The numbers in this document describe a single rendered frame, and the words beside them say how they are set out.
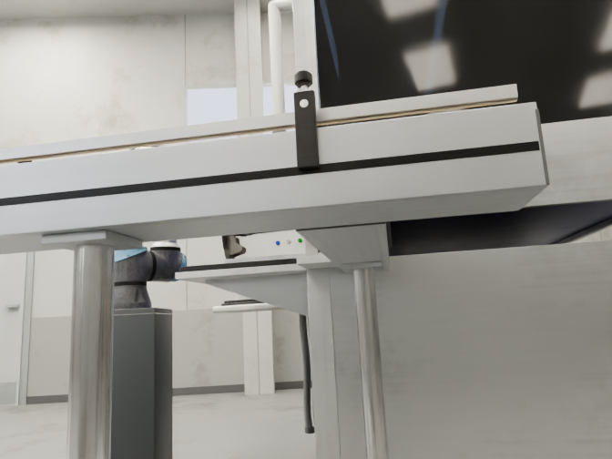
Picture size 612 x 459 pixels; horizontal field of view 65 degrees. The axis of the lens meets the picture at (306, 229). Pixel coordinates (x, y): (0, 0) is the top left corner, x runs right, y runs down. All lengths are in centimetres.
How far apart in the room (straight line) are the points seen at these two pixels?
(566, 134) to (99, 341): 125
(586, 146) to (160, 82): 542
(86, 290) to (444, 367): 95
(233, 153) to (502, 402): 101
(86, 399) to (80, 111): 591
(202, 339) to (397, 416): 432
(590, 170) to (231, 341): 452
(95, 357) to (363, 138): 42
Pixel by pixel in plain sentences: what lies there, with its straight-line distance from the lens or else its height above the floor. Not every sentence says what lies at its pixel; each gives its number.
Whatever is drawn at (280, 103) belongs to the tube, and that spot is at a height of 189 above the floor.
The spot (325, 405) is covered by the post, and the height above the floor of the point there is 49.
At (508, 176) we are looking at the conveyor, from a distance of 55.
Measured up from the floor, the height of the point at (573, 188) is 102.
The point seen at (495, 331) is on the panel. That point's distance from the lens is 136.
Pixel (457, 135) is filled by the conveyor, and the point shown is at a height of 91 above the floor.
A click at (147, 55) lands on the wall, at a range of 656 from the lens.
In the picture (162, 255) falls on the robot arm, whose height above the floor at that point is 99.
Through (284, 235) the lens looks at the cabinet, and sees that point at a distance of 244.
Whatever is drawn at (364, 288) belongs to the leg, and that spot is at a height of 78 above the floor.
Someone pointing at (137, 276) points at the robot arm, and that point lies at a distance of 185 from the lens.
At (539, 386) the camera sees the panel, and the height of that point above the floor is 53.
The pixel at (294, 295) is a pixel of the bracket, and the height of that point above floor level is 79.
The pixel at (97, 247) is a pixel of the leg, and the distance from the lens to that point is 68.
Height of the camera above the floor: 72
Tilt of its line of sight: 11 degrees up
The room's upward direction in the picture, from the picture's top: 3 degrees counter-clockwise
